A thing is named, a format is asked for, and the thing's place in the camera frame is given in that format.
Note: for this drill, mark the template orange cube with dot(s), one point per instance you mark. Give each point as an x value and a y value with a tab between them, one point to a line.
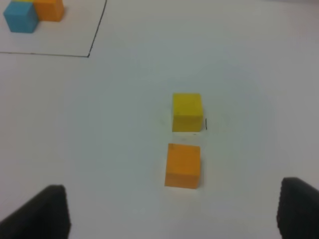
49	10

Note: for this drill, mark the template blue cube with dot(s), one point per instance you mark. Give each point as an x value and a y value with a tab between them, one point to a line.
21	17

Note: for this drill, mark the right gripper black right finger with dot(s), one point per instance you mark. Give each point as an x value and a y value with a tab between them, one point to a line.
298	210

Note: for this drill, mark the template yellow cube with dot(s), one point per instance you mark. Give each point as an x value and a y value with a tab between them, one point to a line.
23	0

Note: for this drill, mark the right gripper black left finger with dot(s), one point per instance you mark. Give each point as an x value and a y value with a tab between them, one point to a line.
45	216

